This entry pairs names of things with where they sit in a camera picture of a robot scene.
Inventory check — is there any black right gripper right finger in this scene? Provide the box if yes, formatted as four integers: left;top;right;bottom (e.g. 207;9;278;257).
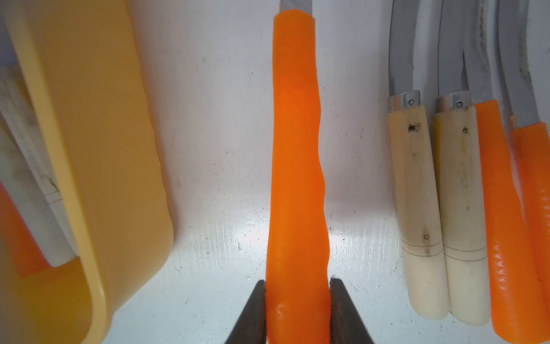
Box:
329;277;374;344

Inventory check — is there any sickle with wooden handle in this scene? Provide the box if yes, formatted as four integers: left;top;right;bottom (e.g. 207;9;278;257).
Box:
433;1;491;326
388;1;449;320

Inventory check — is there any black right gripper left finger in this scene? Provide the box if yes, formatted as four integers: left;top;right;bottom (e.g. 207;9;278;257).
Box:
226;279;266;344

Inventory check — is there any yellow plastic storage tray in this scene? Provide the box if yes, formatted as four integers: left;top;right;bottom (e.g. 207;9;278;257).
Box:
1;1;174;343

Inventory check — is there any sickle with orange handle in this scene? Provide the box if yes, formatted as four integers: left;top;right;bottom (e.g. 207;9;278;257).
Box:
266;1;331;343
1;185;51;277
498;0;549;304
463;1;549;343

